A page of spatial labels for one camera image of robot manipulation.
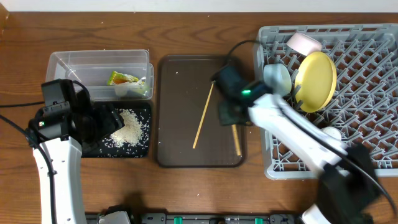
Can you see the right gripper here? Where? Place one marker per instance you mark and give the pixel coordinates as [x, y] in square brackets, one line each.
[228, 112]

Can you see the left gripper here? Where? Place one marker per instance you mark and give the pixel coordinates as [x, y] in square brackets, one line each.
[109, 116]

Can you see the wooden chopstick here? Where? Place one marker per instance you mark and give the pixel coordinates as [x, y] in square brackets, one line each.
[203, 116]
[236, 140]

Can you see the pile of white rice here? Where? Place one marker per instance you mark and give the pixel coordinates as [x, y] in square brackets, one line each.
[133, 133]

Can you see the white tissue wad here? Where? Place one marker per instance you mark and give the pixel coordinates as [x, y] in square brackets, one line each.
[139, 88]

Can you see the green snack wrapper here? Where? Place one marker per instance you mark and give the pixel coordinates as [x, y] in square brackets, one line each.
[117, 78]

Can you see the light blue bowl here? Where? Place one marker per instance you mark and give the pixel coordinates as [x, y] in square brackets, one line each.
[277, 77]

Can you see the yellow plate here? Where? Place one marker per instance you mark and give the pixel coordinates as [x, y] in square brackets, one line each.
[317, 81]

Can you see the pink white bowl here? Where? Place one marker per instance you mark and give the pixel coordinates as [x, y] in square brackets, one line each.
[304, 44]

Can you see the white green cup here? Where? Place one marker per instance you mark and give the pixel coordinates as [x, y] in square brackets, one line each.
[333, 132]

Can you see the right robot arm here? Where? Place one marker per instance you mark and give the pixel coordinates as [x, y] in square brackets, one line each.
[347, 182]

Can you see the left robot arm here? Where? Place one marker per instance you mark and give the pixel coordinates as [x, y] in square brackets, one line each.
[60, 133]

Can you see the grey dishwasher rack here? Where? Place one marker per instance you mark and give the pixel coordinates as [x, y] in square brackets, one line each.
[364, 105]

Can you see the black plastic tray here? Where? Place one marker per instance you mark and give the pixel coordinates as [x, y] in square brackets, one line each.
[101, 150]

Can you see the clear plastic bin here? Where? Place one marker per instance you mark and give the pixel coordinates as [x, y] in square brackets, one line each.
[93, 68]

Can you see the brown plastic serving tray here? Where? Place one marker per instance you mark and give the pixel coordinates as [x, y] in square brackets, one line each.
[183, 85]

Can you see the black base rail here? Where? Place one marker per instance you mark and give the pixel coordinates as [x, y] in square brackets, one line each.
[152, 216]

